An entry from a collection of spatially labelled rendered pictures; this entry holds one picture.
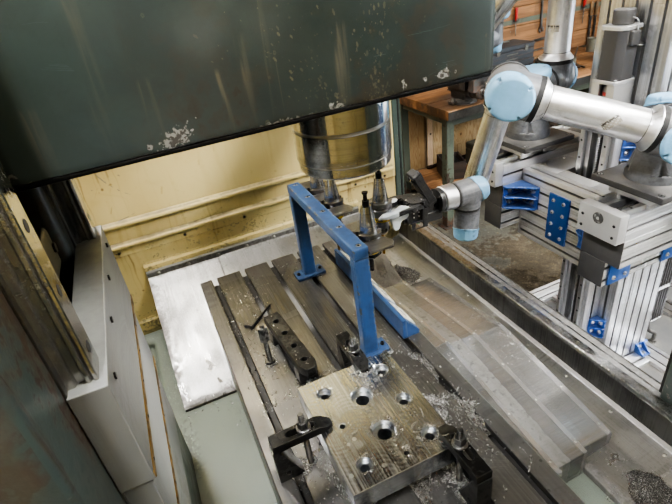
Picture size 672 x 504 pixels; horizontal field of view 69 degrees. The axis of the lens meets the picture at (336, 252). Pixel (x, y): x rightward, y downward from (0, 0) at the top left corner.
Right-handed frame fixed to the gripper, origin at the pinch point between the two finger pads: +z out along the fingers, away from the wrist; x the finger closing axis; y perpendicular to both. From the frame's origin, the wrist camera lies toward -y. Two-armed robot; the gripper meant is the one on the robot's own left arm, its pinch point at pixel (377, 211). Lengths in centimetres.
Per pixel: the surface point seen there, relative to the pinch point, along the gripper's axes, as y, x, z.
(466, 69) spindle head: -44, -47, 7
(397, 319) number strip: 25.0, -15.5, 3.9
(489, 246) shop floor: 115, 121, -142
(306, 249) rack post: 19.2, 24.7, 14.2
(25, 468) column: -23, -69, 71
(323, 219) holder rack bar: -2.8, -0.8, 15.9
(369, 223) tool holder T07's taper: -5.3, -14.5, 9.4
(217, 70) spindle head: -49, -48, 43
